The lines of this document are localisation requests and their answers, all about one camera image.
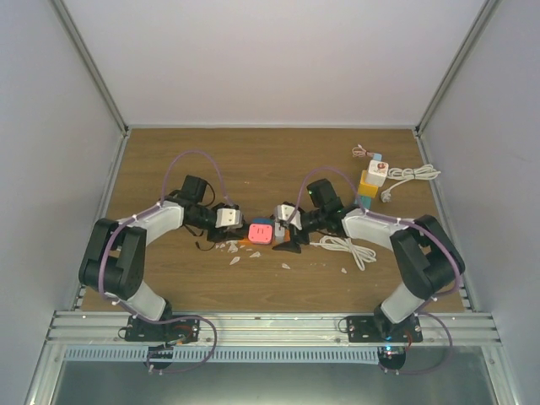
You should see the white power strip cord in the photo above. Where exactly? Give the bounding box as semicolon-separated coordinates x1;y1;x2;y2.
310;235;377;271

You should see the grey cable duct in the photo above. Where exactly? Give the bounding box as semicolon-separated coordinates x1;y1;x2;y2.
64;345;379;365

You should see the white cube adapter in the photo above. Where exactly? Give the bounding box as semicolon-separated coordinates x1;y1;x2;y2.
364;159;389;187

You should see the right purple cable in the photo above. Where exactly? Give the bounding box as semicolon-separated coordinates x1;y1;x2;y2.
283;165;465;376

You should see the white charger plug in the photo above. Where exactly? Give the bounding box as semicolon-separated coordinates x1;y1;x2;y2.
273;221;287;244

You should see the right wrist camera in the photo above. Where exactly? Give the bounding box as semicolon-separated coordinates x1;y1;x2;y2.
273;202;294;223

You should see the pink plug adapter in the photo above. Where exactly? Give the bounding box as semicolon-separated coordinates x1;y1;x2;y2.
247;223;273;245

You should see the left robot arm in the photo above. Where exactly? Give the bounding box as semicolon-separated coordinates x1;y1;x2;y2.
78;175;246;341

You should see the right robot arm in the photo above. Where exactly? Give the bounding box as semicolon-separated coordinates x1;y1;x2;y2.
273;179;465;342

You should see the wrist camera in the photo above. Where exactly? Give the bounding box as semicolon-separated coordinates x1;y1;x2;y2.
273;202;294;223
215;207;244;229

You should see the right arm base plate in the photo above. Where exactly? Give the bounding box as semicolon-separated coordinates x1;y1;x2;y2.
337;315;424;343

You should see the blue cube socket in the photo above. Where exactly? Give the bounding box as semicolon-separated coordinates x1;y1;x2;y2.
251;218;273;225

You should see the orange power strip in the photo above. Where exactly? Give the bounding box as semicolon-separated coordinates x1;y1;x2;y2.
240;224;289;246

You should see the white coiled cord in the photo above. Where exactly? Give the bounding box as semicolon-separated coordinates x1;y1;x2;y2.
380;164;441;203

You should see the teal power strip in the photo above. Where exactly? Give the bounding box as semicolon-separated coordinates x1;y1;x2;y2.
356;195;372;209

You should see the yellow cube socket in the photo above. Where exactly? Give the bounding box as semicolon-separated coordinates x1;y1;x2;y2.
358;170;379;198

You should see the black cable with plug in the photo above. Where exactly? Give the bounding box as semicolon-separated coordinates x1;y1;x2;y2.
185;223;219;251

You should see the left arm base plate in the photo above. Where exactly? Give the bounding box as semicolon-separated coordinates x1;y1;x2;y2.
117;316;201;344

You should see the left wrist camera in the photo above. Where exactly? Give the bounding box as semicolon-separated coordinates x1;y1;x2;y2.
215;207;244;229

